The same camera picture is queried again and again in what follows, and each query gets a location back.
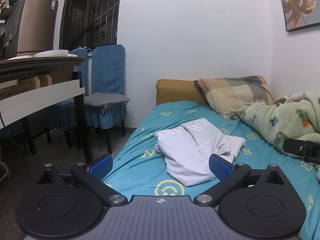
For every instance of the white shirt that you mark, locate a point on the white shirt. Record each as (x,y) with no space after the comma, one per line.
(185,150)

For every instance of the green printed fleece blanket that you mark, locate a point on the green printed fleece blanket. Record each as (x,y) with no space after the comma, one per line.
(275,120)

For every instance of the bed with teal printed sheet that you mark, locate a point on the bed with teal printed sheet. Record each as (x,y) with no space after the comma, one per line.
(140,140)

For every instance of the plaid pillow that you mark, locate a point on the plaid pillow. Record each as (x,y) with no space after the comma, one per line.
(237,92)

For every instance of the wooden table with black legs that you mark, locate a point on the wooden table with black legs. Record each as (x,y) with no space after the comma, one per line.
(50,91)

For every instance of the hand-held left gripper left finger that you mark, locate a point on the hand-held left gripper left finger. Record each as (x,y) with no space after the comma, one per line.
(101,167)

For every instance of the brown refrigerator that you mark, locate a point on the brown refrigerator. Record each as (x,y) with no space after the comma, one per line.
(35,25)

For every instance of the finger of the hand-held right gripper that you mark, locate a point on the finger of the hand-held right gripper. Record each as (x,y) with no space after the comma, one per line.
(293,148)

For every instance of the blue covered chair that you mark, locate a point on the blue covered chair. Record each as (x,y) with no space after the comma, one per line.
(107,67)

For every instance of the mustard headboard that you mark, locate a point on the mustard headboard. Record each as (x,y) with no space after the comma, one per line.
(175,90)

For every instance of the golden leaf wall picture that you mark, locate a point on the golden leaf wall picture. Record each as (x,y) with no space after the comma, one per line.
(295,2)

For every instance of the grey seat cushion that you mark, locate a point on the grey seat cushion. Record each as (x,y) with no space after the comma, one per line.
(105,100)

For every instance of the white plate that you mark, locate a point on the white plate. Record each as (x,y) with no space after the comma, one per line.
(51,53)

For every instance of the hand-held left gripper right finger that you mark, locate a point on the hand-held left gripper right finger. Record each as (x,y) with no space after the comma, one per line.
(220,168)

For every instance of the window with dark grille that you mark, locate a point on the window with dark grille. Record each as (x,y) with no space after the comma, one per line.
(100,12)

